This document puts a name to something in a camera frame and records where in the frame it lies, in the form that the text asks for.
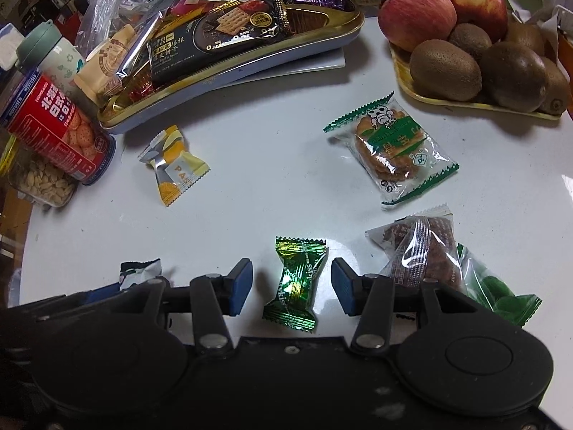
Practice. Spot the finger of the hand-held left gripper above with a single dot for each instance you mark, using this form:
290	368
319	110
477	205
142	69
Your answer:
103	294

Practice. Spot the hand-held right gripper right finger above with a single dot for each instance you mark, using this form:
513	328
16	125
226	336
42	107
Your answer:
344	286

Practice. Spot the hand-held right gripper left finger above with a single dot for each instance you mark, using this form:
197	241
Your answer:
239	286

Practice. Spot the black white snack packet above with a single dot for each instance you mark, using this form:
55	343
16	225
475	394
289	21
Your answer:
138	273

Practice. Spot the green candy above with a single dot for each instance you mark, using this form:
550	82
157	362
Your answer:
295	284

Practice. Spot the clear brown date packet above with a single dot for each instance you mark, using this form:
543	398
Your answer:
421	251

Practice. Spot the yellow snack packet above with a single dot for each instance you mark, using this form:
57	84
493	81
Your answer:
172	165

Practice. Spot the green-edged cookie packet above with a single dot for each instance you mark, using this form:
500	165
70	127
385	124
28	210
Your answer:
389	152

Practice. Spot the clear green snack packet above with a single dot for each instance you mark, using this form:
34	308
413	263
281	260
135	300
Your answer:
497	293

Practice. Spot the peanut jar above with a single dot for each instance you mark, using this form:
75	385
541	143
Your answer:
42	183

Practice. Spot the red biscuit can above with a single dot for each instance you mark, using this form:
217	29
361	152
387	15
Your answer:
58	130

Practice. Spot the yellow fruit tray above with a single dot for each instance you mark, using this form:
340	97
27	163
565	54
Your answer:
447	103

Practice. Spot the pale blue snack tin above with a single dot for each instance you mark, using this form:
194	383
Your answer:
268	60

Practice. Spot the beige snack packet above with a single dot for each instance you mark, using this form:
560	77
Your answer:
105	65

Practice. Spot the kiwi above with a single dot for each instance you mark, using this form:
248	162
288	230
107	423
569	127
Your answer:
515	76
557	89
445	69
526	36
470	38

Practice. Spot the green lidded tumbler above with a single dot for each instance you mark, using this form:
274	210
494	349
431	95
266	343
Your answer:
51	58

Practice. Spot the black cracker packet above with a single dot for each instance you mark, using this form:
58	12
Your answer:
215	40

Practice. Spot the red apple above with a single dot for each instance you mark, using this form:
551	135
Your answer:
478	2
418	13

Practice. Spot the clear plastic bag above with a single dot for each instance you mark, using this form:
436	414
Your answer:
103	9

